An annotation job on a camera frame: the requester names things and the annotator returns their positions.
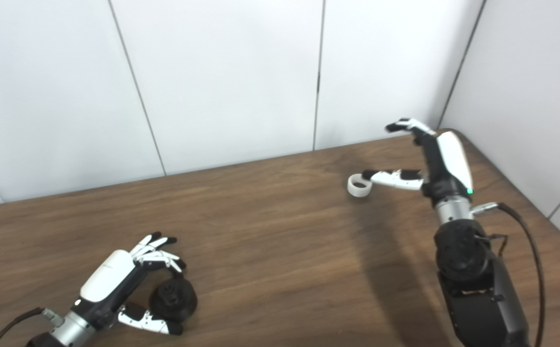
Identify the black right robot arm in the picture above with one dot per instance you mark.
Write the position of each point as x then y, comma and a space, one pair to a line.
473, 289

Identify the round black part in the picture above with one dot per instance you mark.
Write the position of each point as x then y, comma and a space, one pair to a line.
174, 299

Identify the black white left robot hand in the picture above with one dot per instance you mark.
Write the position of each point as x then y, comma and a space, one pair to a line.
106, 282

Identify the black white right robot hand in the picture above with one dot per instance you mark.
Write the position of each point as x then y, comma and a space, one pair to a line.
451, 159

